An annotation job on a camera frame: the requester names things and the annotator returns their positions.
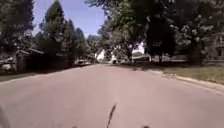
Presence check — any brown house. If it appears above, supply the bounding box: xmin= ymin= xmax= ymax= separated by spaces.
xmin=211 ymin=31 xmax=224 ymax=61

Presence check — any row of dark trees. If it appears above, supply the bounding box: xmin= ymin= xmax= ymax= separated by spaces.
xmin=0 ymin=0 xmax=98 ymax=72

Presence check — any grass strip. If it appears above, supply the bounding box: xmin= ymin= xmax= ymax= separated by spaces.
xmin=0 ymin=70 xmax=39 ymax=83

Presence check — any dark low house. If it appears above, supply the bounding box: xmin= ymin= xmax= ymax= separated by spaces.
xmin=0 ymin=47 xmax=46 ymax=73

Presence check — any group of leafy trees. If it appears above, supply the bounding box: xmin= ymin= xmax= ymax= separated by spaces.
xmin=84 ymin=0 xmax=224 ymax=65

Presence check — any white building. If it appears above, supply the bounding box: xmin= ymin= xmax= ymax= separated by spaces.
xmin=94 ymin=49 xmax=118 ymax=65

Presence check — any pale kerb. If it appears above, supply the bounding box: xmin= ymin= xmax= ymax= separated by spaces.
xmin=145 ymin=68 xmax=224 ymax=97

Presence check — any grass verge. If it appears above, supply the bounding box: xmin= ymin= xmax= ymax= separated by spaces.
xmin=114 ymin=61 xmax=224 ymax=85

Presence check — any grey asphalt road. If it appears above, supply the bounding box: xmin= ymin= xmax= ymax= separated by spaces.
xmin=0 ymin=63 xmax=224 ymax=128

